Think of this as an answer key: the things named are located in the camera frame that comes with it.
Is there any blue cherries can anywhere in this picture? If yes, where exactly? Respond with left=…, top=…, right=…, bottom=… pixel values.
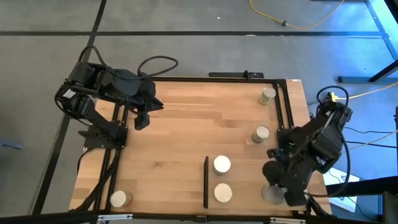
left=258, top=86, right=277, bottom=106

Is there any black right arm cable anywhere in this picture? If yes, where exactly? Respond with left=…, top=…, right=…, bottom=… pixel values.
left=316, top=85, right=353, bottom=197

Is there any tan floor cable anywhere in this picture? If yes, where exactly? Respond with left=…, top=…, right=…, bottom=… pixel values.
left=348, top=130, right=398, bottom=151

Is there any blue green labelled can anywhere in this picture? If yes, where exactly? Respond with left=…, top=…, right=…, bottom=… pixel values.
left=251, top=125, right=271, bottom=144

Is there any orange red labelled can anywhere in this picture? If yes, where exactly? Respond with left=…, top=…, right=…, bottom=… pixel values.
left=213, top=182, right=233, bottom=203

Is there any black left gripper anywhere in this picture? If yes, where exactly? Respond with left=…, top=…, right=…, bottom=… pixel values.
left=123, top=77, right=165, bottom=113

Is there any blue peas can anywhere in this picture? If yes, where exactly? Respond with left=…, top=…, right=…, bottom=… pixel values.
left=261, top=183, right=286, bottom=206

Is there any white paper sheet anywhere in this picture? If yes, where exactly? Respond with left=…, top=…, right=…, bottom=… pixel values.
left=322, top=167, right=361, bottom=213

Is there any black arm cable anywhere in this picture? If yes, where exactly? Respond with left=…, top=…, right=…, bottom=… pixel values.
left=316, top=85, right=353, bottom=197
left=137, top=55, right=179, bottom=78

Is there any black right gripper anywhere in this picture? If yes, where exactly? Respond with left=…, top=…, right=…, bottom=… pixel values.
left=262, top=155, right=313, bottom=207

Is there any black aluminium rig frame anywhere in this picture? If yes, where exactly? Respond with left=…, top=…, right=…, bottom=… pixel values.
left=0, top=76, right=398, bottom=224

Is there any yellow cable black connector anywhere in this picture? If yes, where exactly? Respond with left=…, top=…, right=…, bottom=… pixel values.
left=249, top=0, right=345, bottom=31

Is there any blue tomatoes can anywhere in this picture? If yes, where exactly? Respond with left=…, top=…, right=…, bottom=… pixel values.
left=212, top=154, right=232, bottom=177

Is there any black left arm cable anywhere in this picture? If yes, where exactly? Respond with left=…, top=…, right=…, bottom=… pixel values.
left=137, top=55, right=179, bottom=78

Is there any silver frame bracket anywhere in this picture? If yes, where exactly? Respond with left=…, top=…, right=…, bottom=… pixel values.
left=269, top=217, right=306, bottom=224
left=97, top=213, right=134, bottom=222

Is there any black clamp bracket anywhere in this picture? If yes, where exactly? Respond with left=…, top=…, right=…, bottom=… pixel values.
left=207, top=70, right=265, bottom=79

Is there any orange green beans can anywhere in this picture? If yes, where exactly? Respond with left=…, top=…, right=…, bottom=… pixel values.
left=109, top=190, right=134, bottom=208

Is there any yellow extension cable plug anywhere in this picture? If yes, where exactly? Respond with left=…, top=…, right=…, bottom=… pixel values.
left=326, top=82, right=398, bottom=103

